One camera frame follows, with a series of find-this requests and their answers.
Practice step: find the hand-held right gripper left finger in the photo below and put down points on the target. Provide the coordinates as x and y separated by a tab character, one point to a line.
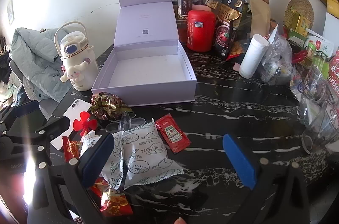
96	157

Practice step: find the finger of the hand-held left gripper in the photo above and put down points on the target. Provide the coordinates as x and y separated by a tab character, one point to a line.
57	127
26	110

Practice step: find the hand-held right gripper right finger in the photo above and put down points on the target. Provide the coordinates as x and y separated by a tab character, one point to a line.
239	163

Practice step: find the white line-drawing snack packet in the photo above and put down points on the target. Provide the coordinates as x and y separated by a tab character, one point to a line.
115	160
148	155

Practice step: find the red gold candy packet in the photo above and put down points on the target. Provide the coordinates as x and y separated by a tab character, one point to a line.
71	148
116	204

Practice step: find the brown gold foil snack packet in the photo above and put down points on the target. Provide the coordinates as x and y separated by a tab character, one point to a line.
107	105

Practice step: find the red ketchup sachet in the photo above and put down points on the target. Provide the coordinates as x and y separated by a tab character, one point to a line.
172	134

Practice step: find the lavender gift box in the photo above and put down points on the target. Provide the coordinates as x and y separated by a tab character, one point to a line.
148	73

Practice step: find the person's right hand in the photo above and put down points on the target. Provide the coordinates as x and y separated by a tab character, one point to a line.
181	221

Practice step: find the white smartphone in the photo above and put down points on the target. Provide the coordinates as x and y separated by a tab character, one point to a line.
76	109

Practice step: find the pile of clothes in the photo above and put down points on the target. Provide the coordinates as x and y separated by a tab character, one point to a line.
5	73

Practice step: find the clear plastic piece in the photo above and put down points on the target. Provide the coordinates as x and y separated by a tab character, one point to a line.
129	123

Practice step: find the pale blue puffer jacket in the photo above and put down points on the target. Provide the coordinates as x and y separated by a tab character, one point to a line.
34	54

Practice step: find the cream cartoon water bottle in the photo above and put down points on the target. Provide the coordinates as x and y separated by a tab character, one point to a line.
76	65

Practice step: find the clear glass cup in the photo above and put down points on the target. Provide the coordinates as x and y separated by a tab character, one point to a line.
320	131

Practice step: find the small pink block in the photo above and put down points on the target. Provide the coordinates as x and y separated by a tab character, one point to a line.
236	67

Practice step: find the clear glass mug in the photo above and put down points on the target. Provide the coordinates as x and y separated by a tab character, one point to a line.
313	89

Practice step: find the white paper roll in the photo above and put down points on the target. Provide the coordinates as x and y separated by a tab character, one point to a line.
253	57

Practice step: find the clear plastic bag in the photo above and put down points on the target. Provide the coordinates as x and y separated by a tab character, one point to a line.
278	57

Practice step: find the red scissors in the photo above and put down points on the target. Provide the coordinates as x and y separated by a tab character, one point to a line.
299	56

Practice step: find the red seasoning bag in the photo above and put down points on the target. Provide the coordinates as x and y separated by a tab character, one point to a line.
335	75

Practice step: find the red canister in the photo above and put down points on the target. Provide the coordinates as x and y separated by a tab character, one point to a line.
201	30

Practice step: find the green white snack bag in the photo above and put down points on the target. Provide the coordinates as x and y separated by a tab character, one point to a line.
317	48

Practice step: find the black gold oatmeal bag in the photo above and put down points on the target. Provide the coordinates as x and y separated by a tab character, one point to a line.
229	20

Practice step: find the brown kraft paper bag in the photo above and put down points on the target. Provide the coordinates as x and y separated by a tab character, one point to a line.
259	17

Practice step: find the yellow green box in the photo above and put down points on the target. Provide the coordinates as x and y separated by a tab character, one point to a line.
299	25

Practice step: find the pink box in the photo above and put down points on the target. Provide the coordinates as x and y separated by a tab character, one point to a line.
201	7

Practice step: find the clear jar with yellow snacks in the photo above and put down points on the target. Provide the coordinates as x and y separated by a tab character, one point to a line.
213	0

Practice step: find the white cardboard box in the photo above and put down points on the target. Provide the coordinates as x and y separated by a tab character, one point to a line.
332	25

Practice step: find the round woven straw mat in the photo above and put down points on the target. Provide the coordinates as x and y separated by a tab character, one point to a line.
300	8

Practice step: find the clear jar with beans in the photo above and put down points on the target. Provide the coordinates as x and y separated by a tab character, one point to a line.
184	3

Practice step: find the yellow pot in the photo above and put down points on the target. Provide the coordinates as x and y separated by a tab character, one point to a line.
333	0

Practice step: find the small wall picture frame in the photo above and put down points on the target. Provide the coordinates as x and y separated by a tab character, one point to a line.
10	11

